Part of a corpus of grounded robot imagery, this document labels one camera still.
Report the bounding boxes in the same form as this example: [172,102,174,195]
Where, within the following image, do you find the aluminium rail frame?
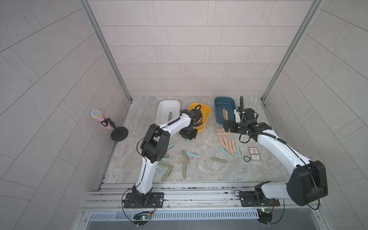
[81,181,321,213]

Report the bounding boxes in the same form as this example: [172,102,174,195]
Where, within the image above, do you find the small printed card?
[248,147,261,161]

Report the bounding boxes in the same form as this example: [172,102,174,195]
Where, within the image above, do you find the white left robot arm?
[132,105,203,206]

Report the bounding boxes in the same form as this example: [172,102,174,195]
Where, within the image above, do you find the dark teal storage box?
[214,97,237,125]

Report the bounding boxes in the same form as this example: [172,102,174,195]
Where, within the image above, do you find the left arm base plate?
[123,193,164,209]

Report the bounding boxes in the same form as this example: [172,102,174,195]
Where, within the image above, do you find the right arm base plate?
[238,191,280,208]

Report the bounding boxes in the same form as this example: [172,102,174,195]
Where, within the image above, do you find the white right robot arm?
[223,106,328,206]

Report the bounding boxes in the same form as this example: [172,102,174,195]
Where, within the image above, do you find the left circuit board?
[133,212,152,221]

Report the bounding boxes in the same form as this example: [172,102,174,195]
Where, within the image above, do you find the circuit board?
[133,212,152,221]
[257,208,274,225]

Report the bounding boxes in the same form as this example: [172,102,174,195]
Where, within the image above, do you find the black microphone stand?
[100,118,128,142]

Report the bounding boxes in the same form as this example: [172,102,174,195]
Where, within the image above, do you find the right circuit board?
[257,208,274,225]

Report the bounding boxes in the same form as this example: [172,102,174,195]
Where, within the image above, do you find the white storage box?
[156,100,181,125]

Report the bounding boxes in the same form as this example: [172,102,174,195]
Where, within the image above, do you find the pink toy microphone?
[90,109,112,129]

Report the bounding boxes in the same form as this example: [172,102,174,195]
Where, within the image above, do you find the yellow storage box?
[189,103,211,134]

